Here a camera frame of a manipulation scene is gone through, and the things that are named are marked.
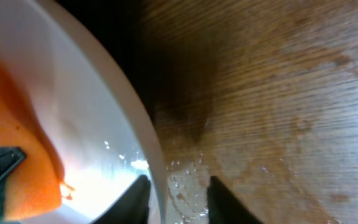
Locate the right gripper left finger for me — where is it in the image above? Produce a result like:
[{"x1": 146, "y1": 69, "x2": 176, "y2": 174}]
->
[{"x1": 92, "y1": 175, "x2": 151, "y2": 224}]

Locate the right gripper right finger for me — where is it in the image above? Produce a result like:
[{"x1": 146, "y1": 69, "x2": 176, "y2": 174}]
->
[{"x1": 207, "y1": 176, "x2": 262, "y2": 224}]

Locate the orange green scrub sponge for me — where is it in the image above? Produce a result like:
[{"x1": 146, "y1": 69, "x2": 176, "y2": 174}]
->
[{"x1": 0, "y1": 64, "x2": 62, "y2": 222}]

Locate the pink plate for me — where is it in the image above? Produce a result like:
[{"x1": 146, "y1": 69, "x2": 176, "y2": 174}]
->
[{"x1": 0, "y1": 1, "x2": 167, "y2": 223}]

